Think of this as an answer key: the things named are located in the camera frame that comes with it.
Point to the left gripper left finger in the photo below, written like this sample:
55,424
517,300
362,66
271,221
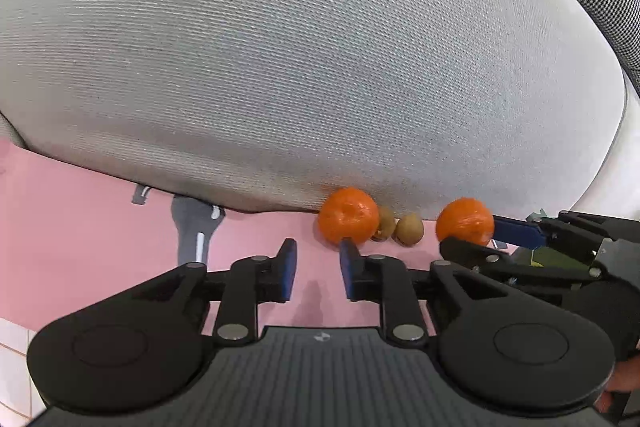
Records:
247,284

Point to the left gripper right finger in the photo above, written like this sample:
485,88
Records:
396,289

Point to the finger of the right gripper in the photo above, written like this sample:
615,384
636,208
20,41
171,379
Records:
501,267
609,227

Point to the orange tangerine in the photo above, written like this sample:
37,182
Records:
467,219
348,213

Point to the person left hand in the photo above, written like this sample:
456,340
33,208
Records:
624,379

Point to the green colander bowl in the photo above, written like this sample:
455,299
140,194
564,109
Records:
550,254

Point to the lemon print pink cloth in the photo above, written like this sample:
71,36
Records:
71,237

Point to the beige fabric sofa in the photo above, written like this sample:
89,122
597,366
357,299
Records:
270,104

